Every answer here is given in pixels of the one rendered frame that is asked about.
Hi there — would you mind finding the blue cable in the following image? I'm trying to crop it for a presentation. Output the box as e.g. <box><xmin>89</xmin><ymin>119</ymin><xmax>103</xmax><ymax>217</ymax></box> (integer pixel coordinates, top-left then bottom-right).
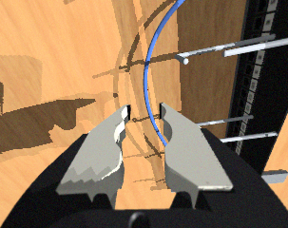
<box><xmin>144</xmin><ymin>0</ymin><xmax>185</xmax><ymax>146</ymax></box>

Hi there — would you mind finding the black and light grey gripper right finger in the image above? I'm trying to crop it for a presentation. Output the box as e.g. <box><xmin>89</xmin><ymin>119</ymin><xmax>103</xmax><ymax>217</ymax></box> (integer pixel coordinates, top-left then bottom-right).
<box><xmin>159</xmin><ymin>103</ymin><xmax>288</xmax><ymax>228</ymax></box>

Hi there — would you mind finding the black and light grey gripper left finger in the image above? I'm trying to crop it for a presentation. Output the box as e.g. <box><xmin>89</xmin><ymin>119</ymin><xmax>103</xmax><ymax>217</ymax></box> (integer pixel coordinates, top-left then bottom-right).
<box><xmin>0</xmin><ymin>104</ymin><xmax>131</xmax><ymax>228</ymax></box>

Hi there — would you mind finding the grey free-standing rack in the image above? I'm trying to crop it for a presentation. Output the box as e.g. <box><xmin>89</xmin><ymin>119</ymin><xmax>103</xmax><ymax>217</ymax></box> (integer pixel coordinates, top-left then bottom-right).
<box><xmin>174</xmin><ymin>0</ymin><xmax>288</xmax><ymax>184</ymax></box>

